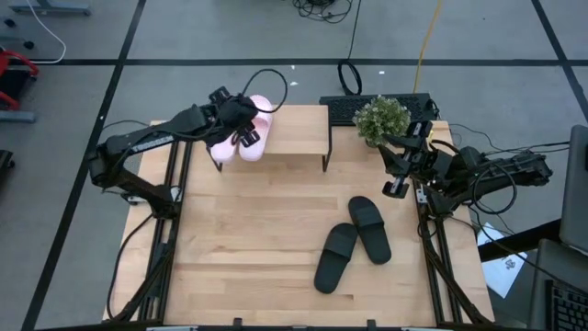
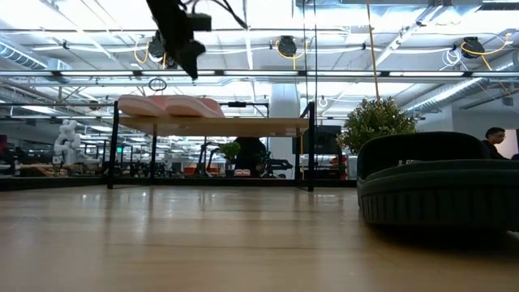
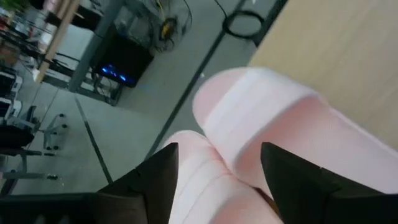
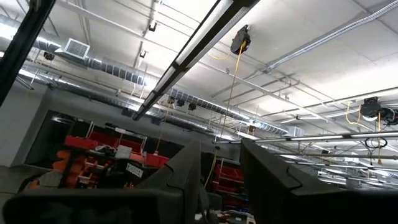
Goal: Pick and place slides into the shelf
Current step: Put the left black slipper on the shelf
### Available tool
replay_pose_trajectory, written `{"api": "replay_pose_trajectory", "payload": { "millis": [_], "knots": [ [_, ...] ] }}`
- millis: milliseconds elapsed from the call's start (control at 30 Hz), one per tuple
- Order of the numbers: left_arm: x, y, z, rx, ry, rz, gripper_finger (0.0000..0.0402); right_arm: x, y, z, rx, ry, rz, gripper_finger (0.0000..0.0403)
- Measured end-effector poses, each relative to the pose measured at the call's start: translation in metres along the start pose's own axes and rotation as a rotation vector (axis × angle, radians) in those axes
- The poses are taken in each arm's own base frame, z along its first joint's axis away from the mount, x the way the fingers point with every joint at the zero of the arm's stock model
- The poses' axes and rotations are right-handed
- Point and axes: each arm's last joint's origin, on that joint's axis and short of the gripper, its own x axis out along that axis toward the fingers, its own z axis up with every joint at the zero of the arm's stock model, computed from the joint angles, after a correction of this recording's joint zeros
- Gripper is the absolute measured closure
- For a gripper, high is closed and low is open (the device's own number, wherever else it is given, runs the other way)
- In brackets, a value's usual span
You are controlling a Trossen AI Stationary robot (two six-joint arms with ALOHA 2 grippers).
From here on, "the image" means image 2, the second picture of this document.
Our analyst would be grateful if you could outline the green potted plant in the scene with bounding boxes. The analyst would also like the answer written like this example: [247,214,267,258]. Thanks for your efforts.
[335,96,419,157]

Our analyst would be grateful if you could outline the small background potted plant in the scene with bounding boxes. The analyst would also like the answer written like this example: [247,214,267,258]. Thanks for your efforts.
[217,141,242,178]

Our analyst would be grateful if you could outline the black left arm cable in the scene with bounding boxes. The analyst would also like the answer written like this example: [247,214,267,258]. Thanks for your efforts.
[178,0,249,31]

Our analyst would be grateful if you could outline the yellow hanging cable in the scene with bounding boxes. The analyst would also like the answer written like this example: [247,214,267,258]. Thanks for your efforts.
[366,0,381,103]

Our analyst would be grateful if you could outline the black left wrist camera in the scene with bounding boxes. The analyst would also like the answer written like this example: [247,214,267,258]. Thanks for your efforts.
[186,12,213,33]

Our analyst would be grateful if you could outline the person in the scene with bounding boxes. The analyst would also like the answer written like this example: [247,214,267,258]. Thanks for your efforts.
[481,126,509,161]
[234,136,269,178]

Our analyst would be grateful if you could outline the wooden shelf with black legs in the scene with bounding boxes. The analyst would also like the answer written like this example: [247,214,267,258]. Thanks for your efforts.
[106,100,317,193]

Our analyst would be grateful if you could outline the black ceiling cable reel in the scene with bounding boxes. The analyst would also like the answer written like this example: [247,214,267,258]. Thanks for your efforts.
[461,36,483,60]
[147,30,180,71]
[275,35,300,58]

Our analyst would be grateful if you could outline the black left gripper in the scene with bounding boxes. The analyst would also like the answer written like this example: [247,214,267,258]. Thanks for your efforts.
[145,0,207,80]

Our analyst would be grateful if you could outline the black table edge rail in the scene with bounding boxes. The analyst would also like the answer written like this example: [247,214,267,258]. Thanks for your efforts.
[0,175,358,192]

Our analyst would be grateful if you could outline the black background cabinet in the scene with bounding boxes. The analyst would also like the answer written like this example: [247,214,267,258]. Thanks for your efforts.
[292,124,345,180]

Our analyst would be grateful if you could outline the black rubber slide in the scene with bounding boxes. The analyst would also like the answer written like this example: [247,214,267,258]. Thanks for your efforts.
[356,131,519,233]

